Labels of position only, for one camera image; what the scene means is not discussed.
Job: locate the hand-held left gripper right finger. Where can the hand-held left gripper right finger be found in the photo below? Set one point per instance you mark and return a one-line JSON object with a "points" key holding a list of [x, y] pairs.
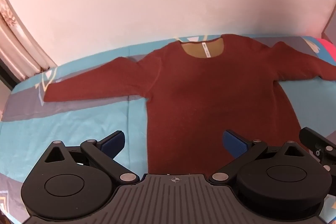
{"points": [[235, 145]]}

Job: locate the bright pink pillow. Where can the bright pink pillow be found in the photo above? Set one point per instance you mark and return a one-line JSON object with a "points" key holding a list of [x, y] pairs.
{"points": [[327, 48]]}

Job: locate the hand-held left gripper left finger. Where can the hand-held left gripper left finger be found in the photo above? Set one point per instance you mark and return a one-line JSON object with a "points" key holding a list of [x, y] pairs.
{"points": [[113, 144]]}

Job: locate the blue grey patterned bed sheet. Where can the blue grey patterned bed sheet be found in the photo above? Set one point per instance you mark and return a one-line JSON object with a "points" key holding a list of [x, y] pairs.
{"points": [[78, 119]]}

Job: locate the dark red long-sleeve sweater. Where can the dark red long-sleeve sweater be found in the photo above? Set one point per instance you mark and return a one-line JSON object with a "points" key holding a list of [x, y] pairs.
{"points": [[197, 95]]}

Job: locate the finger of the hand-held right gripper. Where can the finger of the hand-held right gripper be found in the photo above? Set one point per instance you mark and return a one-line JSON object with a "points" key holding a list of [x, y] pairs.
{"points": [[316, 140]]}

